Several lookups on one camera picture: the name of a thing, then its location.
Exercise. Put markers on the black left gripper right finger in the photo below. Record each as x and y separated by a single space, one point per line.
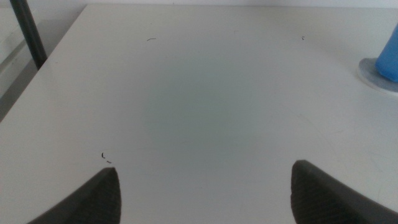
323 199

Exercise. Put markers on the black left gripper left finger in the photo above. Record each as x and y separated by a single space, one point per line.
90 200

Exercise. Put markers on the blue plastic cup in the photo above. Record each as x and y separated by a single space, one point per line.
389 62

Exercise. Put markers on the round grey cup mat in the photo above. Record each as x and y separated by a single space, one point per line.
370 74

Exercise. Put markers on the black metal pole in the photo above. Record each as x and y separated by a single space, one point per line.
29 32

